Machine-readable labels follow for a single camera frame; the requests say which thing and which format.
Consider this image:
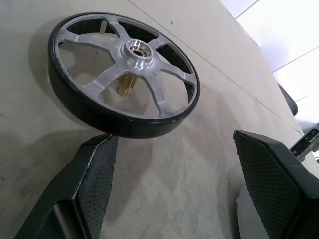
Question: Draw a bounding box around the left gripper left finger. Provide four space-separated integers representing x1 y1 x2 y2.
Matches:
14 133 119 239

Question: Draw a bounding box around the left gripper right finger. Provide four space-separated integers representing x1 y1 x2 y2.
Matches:
233 129 319 239

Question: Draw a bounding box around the black round wheel disc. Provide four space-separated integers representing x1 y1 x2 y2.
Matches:
48 12 201 139

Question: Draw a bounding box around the black folding chair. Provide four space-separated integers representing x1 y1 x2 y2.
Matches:
277 83 299 117

